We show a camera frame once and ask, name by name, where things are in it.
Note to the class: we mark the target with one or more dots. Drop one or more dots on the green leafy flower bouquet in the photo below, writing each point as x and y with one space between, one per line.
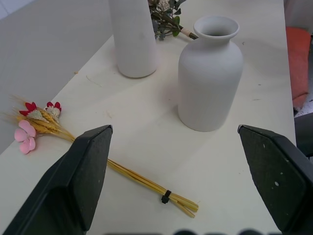
168 20

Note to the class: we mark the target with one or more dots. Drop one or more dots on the short white ceramic vase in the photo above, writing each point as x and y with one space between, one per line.
210 78

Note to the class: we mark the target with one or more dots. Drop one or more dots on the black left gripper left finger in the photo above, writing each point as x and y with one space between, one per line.
71 181

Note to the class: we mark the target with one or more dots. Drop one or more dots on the dried wheat flower bundle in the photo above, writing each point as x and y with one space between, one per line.
49 126

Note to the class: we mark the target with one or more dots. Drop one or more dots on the tall white ceramic vase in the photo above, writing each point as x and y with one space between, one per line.
133 39

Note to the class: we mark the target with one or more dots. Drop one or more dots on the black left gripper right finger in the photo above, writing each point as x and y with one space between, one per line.
276 176

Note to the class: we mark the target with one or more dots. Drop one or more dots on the orange fabric seat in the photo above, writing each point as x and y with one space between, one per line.
298 61

